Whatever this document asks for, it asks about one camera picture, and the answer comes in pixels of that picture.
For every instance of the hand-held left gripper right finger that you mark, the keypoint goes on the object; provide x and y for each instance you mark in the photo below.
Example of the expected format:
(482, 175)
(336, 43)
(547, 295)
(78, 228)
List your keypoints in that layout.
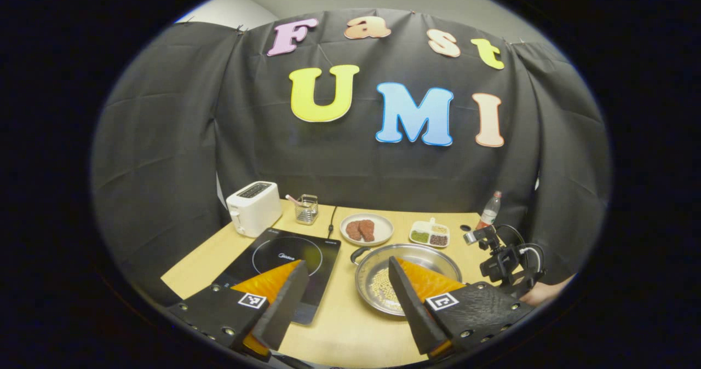
(411, 309)

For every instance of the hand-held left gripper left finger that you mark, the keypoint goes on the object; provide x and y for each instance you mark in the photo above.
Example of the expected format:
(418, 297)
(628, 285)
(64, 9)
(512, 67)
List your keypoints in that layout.
(285, 309)

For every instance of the black induction cooktop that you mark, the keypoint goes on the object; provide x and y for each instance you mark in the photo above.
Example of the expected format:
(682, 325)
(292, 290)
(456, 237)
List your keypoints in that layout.
(317, 248)

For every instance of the pile of yellow soybeans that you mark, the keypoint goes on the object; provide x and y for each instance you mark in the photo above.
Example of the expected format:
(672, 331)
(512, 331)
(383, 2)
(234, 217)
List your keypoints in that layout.
(380, 292)

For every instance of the clear water bottle red label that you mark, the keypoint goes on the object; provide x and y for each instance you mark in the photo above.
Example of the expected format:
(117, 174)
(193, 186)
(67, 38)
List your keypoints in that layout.
(490, 213)

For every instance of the heap of dark red beans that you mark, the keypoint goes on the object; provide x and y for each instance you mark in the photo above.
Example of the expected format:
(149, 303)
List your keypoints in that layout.
(438, 240)

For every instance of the heap of pale yellow beans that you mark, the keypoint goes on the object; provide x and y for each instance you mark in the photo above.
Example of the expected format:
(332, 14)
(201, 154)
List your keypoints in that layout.
(440, 229)

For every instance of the heap of green beans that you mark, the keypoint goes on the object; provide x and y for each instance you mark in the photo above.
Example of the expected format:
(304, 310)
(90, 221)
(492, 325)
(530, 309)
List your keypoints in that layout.
(420, 237)

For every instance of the white divided dish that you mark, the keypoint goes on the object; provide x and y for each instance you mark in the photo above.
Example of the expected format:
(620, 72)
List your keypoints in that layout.
(430, 226)

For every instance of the round white plate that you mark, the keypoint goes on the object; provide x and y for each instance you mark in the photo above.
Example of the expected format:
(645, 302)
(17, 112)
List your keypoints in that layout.
(383, 229)

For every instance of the brown meat piece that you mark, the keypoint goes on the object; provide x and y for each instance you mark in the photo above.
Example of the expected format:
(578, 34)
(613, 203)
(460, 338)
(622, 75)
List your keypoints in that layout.
(368, 230)
(354, 231)

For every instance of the white toaster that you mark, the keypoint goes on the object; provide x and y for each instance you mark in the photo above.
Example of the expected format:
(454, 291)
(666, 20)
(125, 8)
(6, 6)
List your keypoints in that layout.
(257, 210)

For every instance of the pink striped straw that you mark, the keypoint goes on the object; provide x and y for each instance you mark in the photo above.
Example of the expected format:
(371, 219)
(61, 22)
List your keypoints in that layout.
(292, 199)

